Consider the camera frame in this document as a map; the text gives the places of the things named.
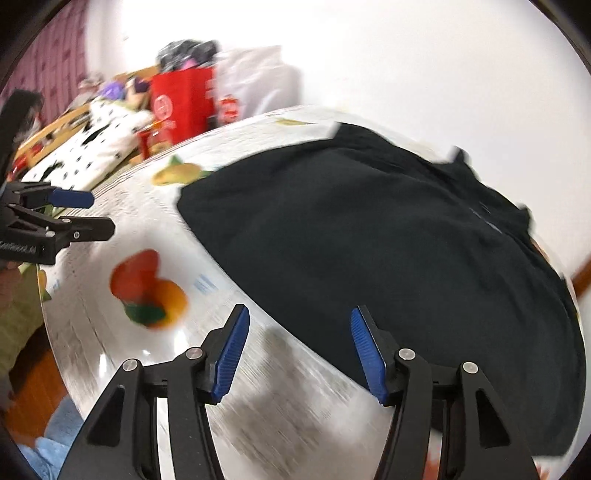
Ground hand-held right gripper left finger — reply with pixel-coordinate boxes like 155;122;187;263
58;304;251;480

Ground red paper bag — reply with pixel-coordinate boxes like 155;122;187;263
150;66;218;144

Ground fruit printed bed sheet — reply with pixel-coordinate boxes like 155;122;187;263
39;105;578;480

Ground green cloth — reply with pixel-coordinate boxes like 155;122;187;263
0;263;47;374

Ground white plastic bag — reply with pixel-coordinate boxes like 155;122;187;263
215;45;301;125

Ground wooden bed frame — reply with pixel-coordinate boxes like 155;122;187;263
14;65;160;167

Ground dark checked cloth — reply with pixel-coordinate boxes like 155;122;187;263
156;41;221;72

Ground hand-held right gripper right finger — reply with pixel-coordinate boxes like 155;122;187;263
350;305;541;480

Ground person's blue clothing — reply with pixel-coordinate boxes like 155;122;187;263
18;397;93;480

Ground black garment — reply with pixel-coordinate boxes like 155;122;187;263
178;122;587;457

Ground brown wooden door trim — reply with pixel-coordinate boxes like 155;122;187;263
570;261;591;296

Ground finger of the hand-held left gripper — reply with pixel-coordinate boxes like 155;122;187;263
14;208;116;243
11;181;95;209

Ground white floral cloth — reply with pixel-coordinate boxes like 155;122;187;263
21;99;155;190

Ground purple cloth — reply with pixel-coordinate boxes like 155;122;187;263
99;80;129;100

